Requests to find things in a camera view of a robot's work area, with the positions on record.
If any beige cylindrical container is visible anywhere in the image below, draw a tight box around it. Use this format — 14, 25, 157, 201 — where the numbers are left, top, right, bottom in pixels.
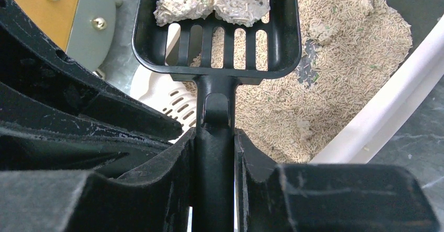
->
14, 0, 123, 79

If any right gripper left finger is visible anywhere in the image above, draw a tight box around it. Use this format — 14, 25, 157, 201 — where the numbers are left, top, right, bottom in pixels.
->
65, 128, 195, 231

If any black litter scoop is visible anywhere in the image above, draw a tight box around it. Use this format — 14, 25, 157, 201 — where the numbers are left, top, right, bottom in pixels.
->
132, 0, 302, 231

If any cat litter pile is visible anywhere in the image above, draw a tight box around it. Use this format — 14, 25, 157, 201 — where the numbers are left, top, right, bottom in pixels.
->
236, 0, 413, 162

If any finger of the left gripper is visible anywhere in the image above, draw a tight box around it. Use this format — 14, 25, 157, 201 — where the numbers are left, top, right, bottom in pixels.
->
1, 84, 170, 178
1, 0, 182, 141

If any litter clump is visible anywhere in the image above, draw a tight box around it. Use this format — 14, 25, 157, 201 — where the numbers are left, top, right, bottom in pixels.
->
153, 0, 214, 27
214, 0, 270, 27

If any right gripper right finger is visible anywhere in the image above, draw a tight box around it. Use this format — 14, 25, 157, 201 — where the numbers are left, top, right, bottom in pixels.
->
234, 129, 440, 231

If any beige litter box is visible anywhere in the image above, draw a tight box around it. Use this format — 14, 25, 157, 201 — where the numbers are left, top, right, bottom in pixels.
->
129, 0, 444, 165

